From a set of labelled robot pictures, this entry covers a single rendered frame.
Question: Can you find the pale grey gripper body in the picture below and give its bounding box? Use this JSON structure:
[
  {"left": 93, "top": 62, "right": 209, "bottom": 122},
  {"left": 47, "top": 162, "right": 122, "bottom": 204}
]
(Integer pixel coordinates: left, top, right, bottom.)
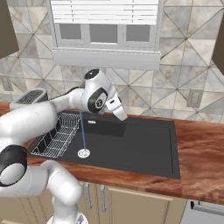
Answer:
[{"left": 112, "top": 101, "right": 129, "bottom": 123}]

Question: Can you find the black sink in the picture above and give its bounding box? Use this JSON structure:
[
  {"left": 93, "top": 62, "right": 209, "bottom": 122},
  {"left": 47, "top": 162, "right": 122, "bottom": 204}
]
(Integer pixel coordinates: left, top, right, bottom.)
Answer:
[{"left": 27, "top": 109, "right": 182, "bottom": 180}]

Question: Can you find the blue water stream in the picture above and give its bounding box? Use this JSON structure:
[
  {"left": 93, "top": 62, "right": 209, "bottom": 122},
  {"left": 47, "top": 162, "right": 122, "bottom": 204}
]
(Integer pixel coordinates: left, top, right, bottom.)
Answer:
[{"left": 79, "top": 108, "right": 88, "bottom": 152}]

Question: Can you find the white sink drain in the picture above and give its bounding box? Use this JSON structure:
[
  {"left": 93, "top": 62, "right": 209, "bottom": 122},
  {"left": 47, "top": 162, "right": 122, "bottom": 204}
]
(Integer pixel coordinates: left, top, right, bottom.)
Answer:
[{"left": 77, "top": 148, "right": 92, "bottom": 159}]

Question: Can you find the black tap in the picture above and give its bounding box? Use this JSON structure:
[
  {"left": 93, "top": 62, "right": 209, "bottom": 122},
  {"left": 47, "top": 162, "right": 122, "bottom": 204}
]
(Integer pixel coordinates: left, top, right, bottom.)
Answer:
[{"left": 61, "top": 82, "right": 87, "bottom": 97}]

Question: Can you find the white window with blinds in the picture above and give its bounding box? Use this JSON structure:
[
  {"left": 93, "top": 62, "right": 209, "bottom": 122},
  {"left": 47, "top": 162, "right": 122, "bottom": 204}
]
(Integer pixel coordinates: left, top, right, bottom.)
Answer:
[{"left": 47, "top": 0, "right": 165, "bottom": 72}]

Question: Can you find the grey toaster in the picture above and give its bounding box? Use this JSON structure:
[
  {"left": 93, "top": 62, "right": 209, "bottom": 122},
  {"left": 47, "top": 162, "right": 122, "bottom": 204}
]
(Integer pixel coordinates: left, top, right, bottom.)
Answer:
[{"left": 9, "top": 88, "right": 49, "bottom": 112}]

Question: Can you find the grey dishwasher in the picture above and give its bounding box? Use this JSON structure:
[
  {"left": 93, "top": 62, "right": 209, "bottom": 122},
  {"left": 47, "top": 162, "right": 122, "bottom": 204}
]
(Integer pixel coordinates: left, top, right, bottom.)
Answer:
[{"left": 178, "top": 199, "right": 224, "bottom": 224}]

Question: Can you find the white wire dish rack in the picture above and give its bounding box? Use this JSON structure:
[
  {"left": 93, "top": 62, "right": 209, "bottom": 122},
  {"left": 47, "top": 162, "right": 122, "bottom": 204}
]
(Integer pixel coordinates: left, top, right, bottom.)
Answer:
[{"left": 31, "top": 112, "right": 83, "bottom": 158}]

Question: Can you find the grey wall outlet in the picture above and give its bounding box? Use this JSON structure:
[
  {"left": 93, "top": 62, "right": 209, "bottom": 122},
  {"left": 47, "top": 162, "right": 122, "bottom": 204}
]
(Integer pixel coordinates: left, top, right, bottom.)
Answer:
[
  {"left": 0, "top": 75, "right": 14, "bottom": 92},
  {"left": 186, "top": 88, "right": 205, "bottom": 109}
]

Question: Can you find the grey cupboard handle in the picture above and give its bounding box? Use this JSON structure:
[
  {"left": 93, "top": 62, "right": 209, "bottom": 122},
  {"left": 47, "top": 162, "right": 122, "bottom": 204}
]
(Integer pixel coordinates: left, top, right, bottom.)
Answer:
[
  {"left": 99, "top": 185, "right": 108, "bottom": 214},
  {"left": 84, "top": 182, "right": 93, "bottom": 211}
]

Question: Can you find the brown wall cupboard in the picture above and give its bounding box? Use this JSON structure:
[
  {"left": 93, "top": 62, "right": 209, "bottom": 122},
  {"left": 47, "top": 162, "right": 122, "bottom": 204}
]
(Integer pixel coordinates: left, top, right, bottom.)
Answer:
[
  {"left": 0, "top": 0, "right": 20, "bottom": 60},
  {"left": 211, "top": 21, "right": 224, "bottom": 76}
]

